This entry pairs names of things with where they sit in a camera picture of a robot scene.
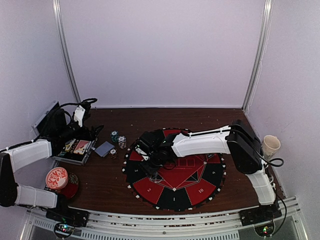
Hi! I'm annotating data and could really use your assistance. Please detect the red floral round tin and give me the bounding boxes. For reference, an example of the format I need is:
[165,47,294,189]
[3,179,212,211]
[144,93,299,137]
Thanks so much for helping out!
[45,167,69,190]

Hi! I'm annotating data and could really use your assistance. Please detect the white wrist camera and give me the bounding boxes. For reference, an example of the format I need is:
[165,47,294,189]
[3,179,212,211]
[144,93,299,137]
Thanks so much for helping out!
[72,105,86,128]
[135,147,150,161]

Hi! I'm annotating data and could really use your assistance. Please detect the patterned paper cup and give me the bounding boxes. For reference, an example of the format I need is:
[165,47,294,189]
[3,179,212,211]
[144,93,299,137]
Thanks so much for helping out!
[262,135,281,160]

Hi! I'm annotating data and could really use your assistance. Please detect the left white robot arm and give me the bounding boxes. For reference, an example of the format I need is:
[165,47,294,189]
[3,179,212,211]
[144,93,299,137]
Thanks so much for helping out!
[0,98,102,222]

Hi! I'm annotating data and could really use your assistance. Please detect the right aluminium frame post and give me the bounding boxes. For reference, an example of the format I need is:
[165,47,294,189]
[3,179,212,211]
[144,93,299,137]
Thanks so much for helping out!
[241,0,274,114]

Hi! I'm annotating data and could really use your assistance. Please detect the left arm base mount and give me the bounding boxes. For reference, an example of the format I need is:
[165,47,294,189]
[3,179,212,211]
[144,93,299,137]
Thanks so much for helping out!
[45,193,90,227]

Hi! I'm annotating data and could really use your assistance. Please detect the front aluminium rail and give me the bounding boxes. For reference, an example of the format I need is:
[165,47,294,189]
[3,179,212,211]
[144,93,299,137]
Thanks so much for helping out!
[18,197,311,240]

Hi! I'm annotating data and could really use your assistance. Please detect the green white chip stack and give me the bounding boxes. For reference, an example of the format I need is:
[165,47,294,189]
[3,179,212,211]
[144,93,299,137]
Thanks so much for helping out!
[110,130,119,143]

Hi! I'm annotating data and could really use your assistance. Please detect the white grey chip stack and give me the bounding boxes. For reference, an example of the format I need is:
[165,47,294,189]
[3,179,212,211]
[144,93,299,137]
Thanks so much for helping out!
[118,135,127,149]

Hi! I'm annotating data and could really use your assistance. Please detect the blue playing card deck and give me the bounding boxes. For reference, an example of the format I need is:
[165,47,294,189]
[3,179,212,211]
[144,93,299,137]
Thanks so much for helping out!
[94,141,115,158]

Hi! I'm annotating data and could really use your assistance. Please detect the left aluminium frame post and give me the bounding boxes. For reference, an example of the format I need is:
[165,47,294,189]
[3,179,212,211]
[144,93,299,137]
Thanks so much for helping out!
[52,0,81,102]

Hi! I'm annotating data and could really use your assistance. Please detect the aluminium frame post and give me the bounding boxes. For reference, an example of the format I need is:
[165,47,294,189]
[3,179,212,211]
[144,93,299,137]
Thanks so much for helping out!
[52,0,81,102]
[241,0,274,114]

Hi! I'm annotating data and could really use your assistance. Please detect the red gold card box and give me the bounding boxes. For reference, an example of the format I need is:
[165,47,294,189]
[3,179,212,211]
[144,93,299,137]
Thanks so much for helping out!
[73,140,91,155]

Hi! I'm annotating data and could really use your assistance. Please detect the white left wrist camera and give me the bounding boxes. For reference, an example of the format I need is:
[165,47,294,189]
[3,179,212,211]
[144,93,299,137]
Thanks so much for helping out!
[72,105,86,128]

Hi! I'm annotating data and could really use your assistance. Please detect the aluminium poker case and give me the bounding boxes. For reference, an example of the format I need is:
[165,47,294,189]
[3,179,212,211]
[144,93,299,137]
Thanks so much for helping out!
[32,99,104,166]

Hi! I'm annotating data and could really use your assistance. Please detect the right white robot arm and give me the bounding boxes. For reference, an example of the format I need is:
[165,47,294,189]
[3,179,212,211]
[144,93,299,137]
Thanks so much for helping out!
[133,120,284,221]

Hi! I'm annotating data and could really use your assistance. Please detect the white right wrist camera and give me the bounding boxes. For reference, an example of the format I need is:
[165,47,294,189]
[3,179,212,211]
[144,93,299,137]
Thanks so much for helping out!
[135,147,150,161]

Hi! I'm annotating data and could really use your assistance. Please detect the black gold card box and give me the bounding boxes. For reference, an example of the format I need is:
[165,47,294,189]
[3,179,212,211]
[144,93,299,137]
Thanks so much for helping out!
[60,138,77,154]

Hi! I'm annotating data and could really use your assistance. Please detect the red black chip stack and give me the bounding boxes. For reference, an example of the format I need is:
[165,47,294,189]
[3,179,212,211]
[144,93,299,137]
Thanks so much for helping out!
[109,149,118,159]

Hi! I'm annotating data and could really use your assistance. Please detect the round red black poker mat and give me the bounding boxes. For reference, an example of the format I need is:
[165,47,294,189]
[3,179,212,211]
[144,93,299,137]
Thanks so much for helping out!
[122,128,227,212]

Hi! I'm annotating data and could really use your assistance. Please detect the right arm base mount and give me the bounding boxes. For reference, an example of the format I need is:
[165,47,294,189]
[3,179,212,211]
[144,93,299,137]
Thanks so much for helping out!
[239,206,282,226]

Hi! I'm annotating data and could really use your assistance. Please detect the dark red round lid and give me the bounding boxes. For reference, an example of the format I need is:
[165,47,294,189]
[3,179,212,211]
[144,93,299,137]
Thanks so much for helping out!
[59,172,79,200]

